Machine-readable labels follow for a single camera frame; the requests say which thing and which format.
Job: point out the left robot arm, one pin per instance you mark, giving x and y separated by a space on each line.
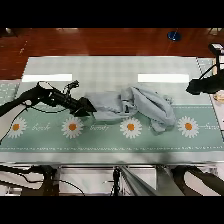
36 96

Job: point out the silver frame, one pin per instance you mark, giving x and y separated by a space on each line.
140 185

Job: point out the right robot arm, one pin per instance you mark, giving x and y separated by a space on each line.
206 85

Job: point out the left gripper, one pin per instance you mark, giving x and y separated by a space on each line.
83 106

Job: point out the pale blue shirt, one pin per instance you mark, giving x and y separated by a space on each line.
146 105

